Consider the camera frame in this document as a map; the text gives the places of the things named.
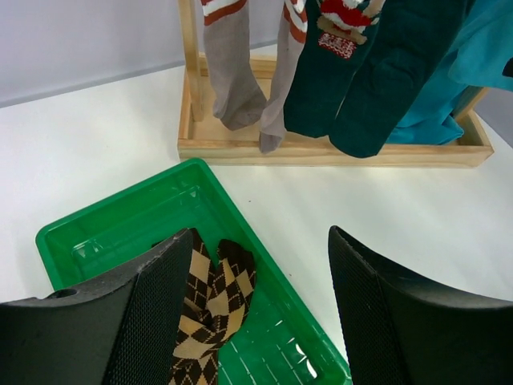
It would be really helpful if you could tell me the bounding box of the wooden hanging rack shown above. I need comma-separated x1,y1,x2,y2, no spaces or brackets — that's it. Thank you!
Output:
177,1,494,168

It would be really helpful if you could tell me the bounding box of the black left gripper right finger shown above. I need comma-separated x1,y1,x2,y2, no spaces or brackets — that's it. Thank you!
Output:
328,225,512,384

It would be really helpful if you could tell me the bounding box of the brown argyle sock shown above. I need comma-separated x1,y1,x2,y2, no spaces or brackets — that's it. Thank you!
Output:
170,229,223,384
174,233,256,359

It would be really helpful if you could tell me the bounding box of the teal cloth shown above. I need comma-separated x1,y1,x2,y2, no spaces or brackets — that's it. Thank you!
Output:
387,0,512,145

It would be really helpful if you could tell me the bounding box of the dark teal christmas sock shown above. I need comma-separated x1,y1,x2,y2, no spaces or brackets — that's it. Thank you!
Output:
284,0,385,138

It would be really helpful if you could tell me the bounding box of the grey sock red striped cuff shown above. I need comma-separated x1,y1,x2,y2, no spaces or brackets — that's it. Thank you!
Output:
201,0,267,131

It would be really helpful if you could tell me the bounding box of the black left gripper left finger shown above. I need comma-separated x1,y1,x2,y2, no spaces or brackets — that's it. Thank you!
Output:
1,229,192,384

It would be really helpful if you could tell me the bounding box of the green plastic tray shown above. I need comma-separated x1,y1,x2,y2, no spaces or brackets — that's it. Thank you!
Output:
35,159,351,384

